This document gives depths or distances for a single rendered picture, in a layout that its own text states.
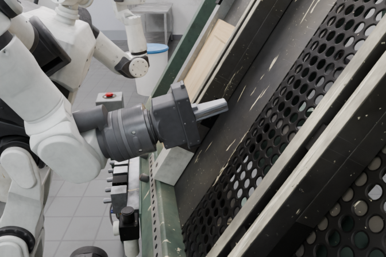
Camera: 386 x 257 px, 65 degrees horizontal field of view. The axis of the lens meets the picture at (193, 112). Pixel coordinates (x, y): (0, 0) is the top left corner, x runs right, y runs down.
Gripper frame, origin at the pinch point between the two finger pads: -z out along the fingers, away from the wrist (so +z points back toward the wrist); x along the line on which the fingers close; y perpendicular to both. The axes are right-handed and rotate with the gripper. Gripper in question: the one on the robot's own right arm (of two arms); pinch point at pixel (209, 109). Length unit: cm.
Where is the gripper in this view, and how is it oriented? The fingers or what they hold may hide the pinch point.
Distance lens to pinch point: 52.7
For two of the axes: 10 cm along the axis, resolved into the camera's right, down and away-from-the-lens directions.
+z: -9.6, 2.8, -0.4
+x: -2.4, -8.7, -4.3
